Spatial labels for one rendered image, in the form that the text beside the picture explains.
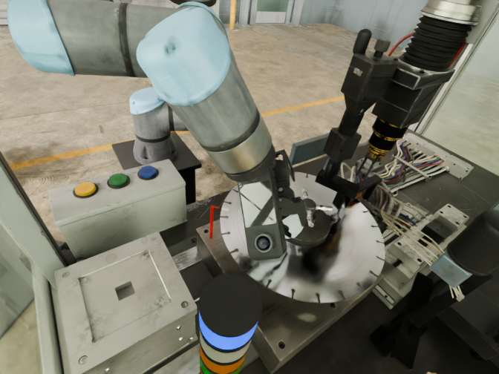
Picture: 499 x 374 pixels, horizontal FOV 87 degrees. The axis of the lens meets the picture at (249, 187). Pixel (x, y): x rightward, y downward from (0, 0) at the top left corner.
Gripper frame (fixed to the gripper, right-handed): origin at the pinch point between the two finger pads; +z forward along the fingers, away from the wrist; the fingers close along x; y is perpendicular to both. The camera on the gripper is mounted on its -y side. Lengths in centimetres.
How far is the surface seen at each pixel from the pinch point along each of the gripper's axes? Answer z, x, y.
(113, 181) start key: -9.4, 38.8, 16.5
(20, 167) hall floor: 24, 199, 100
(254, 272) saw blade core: -0.9, 6.5, -5.9
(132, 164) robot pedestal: 5, 55, 40
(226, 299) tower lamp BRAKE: -23.5, -0.9, -16.1
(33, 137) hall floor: 23, 214, 137
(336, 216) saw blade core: 10.4, -7.5, 8.3
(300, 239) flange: 3.8, -0.7, 1.1
